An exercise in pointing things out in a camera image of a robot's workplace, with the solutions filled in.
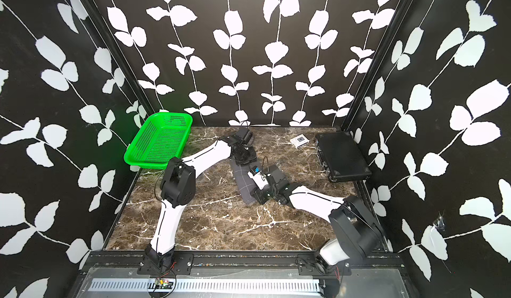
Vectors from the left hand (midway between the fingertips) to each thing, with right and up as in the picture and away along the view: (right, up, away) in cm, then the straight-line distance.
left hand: (257, 157), depth 97 cm
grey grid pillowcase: (-7, -11, -3) cm, 13 cm away
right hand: (-2, -13, -10) cm, 17 cm away
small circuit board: (-34, -44, -26) cm, 62 cm away
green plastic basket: (-58, +9, +18) cm, 61 cm away
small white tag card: (+24, +9, +17) cm, 30 cm away
